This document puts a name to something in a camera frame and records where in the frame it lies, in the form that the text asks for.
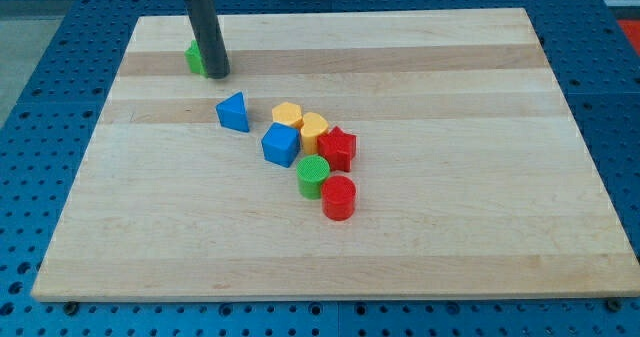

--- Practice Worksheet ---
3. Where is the green cylinder block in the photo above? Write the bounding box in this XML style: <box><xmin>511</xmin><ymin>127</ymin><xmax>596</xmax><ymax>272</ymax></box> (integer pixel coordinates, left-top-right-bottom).
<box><xmin>296</xmin><ymin>155</ymin><xmax>330</xmax><ymax>200</ymax></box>

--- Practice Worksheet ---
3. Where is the blue triangle block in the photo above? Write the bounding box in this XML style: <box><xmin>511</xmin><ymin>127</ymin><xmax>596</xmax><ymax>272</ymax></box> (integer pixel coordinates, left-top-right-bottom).
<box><xmin>215</xmin><ymin>92</ymin><xmax>250</xmax><ymax>133</ymax></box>

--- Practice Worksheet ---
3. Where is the red star block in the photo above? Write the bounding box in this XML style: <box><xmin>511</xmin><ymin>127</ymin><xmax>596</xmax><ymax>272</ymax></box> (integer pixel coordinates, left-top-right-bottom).
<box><xmin>317</xmin><ymin>126</ymin><xmax>357</xmax><ymax>172</ymax></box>

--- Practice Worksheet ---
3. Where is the yellow hexagon block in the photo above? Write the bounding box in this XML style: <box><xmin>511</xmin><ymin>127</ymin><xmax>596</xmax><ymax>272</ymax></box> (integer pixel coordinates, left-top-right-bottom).
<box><xmin>272</xmin><ymin>102</ymin><xmax>304</xmax><ymax>129</ymax></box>

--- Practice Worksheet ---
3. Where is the green block behind rod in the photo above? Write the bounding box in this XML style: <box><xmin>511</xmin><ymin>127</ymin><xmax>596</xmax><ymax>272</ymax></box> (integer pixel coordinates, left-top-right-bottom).
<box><xmin>184</xmin><ymin>40</ymin><xmax>207</xmax><ymax>77</ymax></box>

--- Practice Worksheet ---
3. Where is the wooden board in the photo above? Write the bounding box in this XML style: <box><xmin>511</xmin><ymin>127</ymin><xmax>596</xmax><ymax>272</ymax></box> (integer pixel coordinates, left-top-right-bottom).
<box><xmin>32</xmin><ymin>8</ymin><xmax>639</xmax><ymax>302</ymax></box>

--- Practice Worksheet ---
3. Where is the red cylinder block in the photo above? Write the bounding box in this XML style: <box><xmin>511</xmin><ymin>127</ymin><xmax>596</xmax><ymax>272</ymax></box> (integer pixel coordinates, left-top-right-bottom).
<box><xmin>321</xmin><ymin>175</ymin><xmax>357</xmax><ymax>221</ymax></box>

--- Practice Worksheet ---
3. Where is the blue cube block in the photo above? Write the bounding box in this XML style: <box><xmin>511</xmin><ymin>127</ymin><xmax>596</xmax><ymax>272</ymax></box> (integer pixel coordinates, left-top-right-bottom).
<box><xmin>261</xmin><ymin>122</ymin><xmax>300</xmax><ymax>168</ymax></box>

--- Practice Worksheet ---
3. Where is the yellow heart block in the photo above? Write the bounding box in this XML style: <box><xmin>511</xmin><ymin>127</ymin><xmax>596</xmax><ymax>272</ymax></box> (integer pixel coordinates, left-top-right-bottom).
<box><xmin>300</xmin><ymin>112</ymin><xmax>329</xmax><ymax>155</ymax></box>

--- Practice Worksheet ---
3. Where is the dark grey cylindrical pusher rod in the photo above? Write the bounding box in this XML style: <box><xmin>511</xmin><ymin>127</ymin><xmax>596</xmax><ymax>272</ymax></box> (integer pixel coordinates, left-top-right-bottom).
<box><xmin>184</xmin><ymin>0</ymin><xmax>230</xmax><ymax>79</ymax></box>

